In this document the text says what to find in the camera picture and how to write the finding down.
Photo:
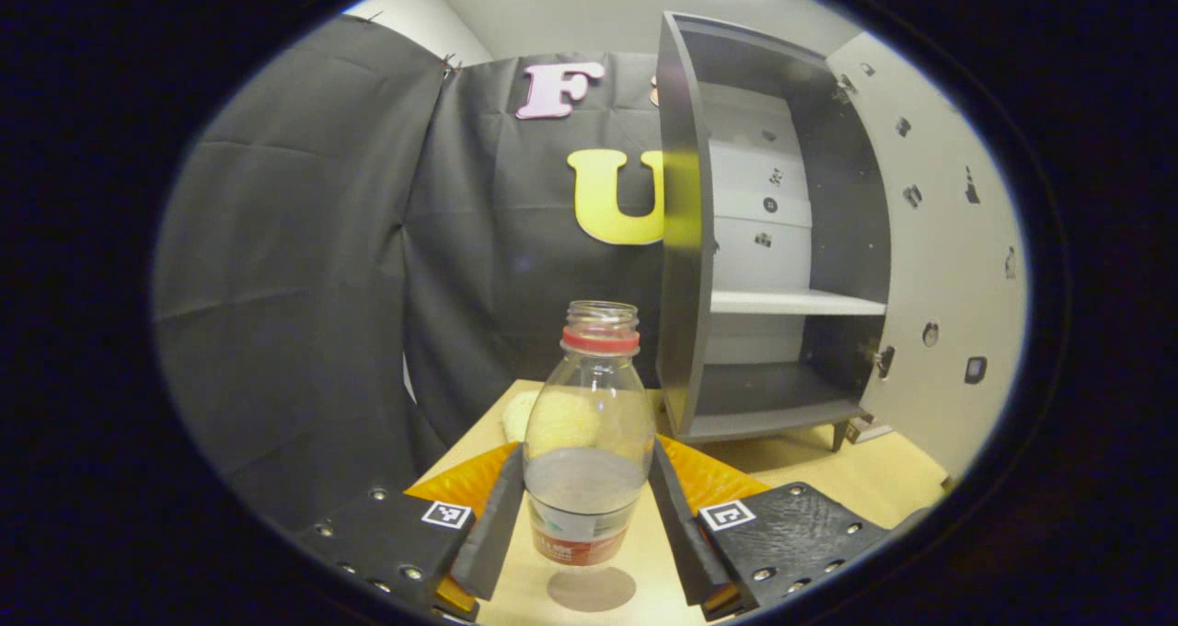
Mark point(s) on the black backdrop cloth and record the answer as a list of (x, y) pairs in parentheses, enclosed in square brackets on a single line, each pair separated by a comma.
[(276, 239)]

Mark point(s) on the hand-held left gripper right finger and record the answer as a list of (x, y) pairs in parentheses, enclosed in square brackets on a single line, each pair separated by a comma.
[(681, 543)]

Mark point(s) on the pale woven coaster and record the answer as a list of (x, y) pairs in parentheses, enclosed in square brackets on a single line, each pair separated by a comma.
[(517, 419)]

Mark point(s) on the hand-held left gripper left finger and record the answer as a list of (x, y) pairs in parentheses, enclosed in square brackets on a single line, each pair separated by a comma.
[(497, 539)]

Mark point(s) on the clear plastic bottle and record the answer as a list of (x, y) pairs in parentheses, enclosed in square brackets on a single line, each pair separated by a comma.
[(589, 497)]

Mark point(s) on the dark grey cabinet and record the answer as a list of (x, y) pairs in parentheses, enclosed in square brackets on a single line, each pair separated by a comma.
[(686, 239)]

